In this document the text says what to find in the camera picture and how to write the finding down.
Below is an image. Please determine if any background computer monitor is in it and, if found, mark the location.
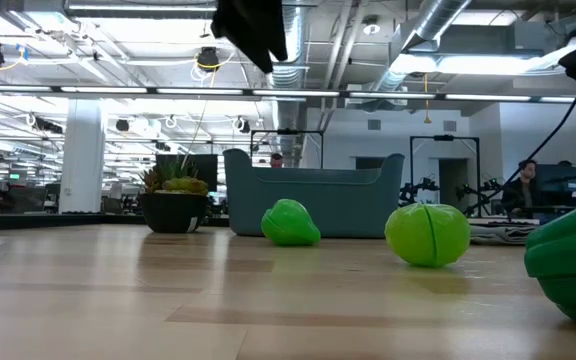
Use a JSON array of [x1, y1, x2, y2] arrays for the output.
[[535, 163, 576, 206]]

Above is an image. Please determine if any white pillar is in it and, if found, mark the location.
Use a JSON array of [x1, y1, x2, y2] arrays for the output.
[[58, 98, 107, 215]]

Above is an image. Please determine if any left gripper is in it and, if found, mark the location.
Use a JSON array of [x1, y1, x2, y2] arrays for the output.
[[210, 0, 289, 75]]

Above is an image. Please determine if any light green toy cabbage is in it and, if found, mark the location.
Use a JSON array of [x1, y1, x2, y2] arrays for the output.
[[384, 202, 472, 268]]

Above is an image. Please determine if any dark green toy pepper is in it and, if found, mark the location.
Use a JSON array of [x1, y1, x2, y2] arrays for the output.
[[523, 187, 576, 329]]

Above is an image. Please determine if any bright green toy apple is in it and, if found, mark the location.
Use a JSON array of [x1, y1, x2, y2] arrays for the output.
[[260, 198, 322, 247]]

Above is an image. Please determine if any silver ventilation duct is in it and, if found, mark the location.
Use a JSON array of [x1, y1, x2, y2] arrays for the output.
[[267, 0, 314, 167]]

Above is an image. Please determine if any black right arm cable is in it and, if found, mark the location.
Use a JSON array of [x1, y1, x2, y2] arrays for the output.
[[465, 82, 576, 216]]

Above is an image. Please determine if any teal plastic bin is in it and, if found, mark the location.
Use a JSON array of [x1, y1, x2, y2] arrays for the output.
[[222, 148, 406, 239]]

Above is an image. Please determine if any potted succulent plant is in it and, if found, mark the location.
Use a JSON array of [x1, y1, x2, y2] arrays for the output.
[[137, 154, 210, 235]]

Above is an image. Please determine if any black aluminium table frame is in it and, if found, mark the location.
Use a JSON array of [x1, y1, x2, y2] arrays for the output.
[[0, 212, 145, 232]]

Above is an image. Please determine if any folded grey cloth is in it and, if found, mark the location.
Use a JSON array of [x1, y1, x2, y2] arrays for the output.
[[470, 223, 539, 246]]

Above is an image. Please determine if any person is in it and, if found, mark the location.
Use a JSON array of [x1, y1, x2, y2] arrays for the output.
[[500, 158, 544, 217]]

